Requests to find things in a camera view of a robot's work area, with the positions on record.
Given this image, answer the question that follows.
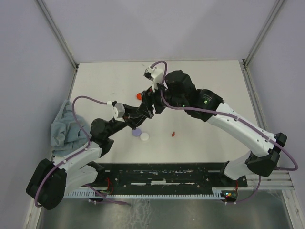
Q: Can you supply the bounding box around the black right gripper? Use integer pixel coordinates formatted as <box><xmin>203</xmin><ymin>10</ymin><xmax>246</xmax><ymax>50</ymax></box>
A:
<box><xmin>137</xmin><ymin>77</ymin><xmax>187</xmax><ymax>118</ymax></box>

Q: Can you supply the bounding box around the purple earbud charging case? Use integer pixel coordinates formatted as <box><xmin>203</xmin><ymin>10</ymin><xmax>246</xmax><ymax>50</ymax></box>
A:
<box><xmin>132</xmin><ymin>128</ymin><xmax>142</xmax><ymax>137</ymax></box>

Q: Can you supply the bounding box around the white earbud charging case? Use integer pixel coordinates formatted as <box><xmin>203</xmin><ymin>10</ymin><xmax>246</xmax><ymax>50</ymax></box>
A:
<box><xmin>140</xmin><ymin>133</ymin><xmax>150</xmax><ymax>141</ymax></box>

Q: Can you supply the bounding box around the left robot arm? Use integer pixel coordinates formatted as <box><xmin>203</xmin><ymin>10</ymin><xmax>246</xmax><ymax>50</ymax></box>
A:
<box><xmin>26</xmin><ymin>102</ymin><xmax>153</xmax><ymax>210</ymax></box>

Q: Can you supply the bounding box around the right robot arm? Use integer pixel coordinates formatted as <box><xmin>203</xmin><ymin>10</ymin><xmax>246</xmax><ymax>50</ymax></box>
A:
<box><xmin>138</xmin><ymin>67</ymin><xmax>287</xmax><ymax>187</ymax></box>

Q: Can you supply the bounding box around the orange earbud charging case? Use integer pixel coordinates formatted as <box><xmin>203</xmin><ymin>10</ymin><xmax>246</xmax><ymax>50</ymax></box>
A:
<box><xmin>136</xmin><ymin>93</ymin><xmax>142</xmax><ymax>100</ymax></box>

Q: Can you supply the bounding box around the light blue cloth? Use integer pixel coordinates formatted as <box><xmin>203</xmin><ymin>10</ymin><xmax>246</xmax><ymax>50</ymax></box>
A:
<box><xmin>51</xmin><ymin>100</ymin><xmax>90</xmax><ymax>157</ymax></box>

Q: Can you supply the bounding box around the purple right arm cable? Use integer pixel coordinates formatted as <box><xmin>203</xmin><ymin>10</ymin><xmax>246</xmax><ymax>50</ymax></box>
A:
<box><xmin>150</xmin><ymin>61</ymin><xmax>299</xmax><ymax>171</ymax></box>

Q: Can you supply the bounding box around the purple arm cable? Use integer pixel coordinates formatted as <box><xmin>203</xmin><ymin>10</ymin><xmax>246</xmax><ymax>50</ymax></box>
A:
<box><xmin>34</xmin><ymin>95</ymin><xmax>112</xmax><ymax>208</ymax></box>
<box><xmin>150</xmin><ymin>61</ymin><xmax>299</xmax><ymax>171</ymax></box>

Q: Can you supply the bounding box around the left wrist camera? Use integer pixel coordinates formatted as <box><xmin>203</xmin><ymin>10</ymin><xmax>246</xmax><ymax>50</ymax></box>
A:
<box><xmin>107</xmin><ymin>101</ymin><xmax>125</xmax><ymax>122</ymax></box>

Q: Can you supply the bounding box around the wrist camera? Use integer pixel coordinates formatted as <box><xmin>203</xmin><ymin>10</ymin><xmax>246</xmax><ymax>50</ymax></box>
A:
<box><xmin>144</xmin><ymin>66</ymin><xmax>164</xmax><ymax>92</ymax></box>
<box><xmin>107</xmin><ymin>101</ymin><xmax>125</xmax><ymax>122</ymax></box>

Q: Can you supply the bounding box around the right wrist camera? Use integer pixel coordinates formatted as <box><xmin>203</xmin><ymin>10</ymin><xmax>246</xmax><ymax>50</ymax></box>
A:
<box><xmin>144</xmin><ymin>66</ymin><xmax>164</xmax><ymax>92</ymax></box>

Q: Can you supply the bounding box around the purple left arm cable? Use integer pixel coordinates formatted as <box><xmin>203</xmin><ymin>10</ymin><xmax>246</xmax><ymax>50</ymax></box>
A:
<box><xmin>34</xmin><ymin>95</ymin><xmax>112</xmax><ymax>208</ymax></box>

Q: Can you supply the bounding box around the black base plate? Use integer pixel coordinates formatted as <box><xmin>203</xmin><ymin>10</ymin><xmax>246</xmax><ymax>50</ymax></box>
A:
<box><xmin>91</xmin><ymin>163</ymin><xmax>248</xmax><ymax>195</ymax></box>

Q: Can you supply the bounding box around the white cable duct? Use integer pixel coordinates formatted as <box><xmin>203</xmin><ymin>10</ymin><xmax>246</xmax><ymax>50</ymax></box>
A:
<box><xmin>64</xmin><ymin>187</ymin><xmax>224</xmax><ymax>200</ymax></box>

